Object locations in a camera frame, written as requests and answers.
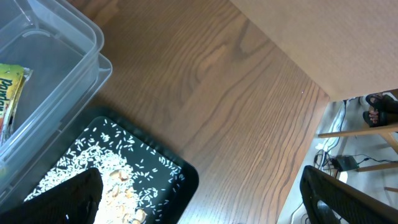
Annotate black plastic bin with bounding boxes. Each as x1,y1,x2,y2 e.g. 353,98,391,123
15,108,199,223

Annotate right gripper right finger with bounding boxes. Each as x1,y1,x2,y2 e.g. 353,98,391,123
300,166,397,224

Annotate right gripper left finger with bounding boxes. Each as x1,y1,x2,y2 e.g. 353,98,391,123
1,167,103,224

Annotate pile of rice scraps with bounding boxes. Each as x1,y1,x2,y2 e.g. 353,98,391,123
26,116,185,223

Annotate clear plastic bin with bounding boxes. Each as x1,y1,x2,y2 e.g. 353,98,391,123
1,0,113,209

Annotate green yellow snack wrapper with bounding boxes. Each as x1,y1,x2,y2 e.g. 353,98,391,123
1,63,33,144

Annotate black power adapter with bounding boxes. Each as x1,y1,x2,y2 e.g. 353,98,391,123
331,155,359,172

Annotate floor cables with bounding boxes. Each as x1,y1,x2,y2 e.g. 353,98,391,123
289,98,398,224

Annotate black sandal foot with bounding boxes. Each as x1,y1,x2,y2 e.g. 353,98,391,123
363,93,397,128

